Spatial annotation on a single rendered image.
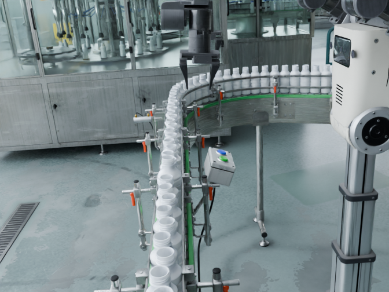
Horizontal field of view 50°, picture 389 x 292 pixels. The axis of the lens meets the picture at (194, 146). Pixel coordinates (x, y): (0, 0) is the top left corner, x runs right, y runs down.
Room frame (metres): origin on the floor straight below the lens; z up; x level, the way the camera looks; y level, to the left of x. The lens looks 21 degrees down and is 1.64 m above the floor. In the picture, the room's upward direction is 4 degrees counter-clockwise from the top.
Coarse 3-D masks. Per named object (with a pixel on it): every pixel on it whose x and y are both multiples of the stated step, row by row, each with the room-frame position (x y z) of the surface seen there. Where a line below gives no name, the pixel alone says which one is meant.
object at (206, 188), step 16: (144, 144) 1.59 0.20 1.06; (192, 176) 1.62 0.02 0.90; (128, 192) 1.14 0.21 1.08; (144, 192) 1.15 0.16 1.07; (208, 208) 1.15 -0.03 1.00; (208, 224) 1.14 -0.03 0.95; (144, 240) 1.13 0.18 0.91; (208, 240) 1.14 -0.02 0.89; (144, 272) 0.70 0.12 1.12; (192, 272) 0.69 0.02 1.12; (112, 288) 0.69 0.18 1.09; (128, 288) 0.70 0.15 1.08; (144, 288) 0.69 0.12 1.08; (192, 288) 0.69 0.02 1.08; (224, 288) 0.69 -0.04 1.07
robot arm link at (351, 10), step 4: (348, 0) 1.10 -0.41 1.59; (352, 0) 1.08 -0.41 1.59; (388, 0) 1.07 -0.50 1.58; (348, 4) 1.10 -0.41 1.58; (352, 4) 1.08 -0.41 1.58; (388, 4) 1.07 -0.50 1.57; (348, 8) 1.11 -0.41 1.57; (352, 8) 1.08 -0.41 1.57; (352, 12) 1.10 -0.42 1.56; (356, 16) 1.12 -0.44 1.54; (356, 20) 1.12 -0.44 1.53; (364, 20) 1.08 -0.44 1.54; (368, 20) 1.07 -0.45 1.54
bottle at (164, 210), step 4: (156, 208) 0.87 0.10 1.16; (160, 208) 0.88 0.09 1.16; (164, 208) 0.89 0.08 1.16; (168, 208) 0.88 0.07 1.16; (156, 212) 0.87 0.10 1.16; (160, 212) 0.85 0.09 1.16; (164, 212) 0.85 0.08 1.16; (168, 212) 0.86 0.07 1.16; (172, 212) 0.87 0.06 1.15; (156, 216) 0.87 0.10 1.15; (160, 216) 0.85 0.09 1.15; (164, 216) 0.85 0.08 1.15; (168, 216) 0.86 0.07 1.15; (172, 216) 0.86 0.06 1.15; (156, 224) 0.86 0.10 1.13; (176, 224) 0.86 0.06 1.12; (156, 228) 0.85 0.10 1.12
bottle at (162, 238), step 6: (156, 234) 0.76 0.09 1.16; (162, 234) 0.77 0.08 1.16; (168, 234) 0.76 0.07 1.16; (156, 240) 0.74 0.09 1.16; (162, 240) 0.74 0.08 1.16; (168, 240) 0.74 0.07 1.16; (156, 246) 0.74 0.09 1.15; (162, 246) 0.74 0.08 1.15; (168, 246) 0.74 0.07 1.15; (174, 252) 0.75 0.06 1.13; (150, 258) 0.74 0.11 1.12; (156, 264) 0.73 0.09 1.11
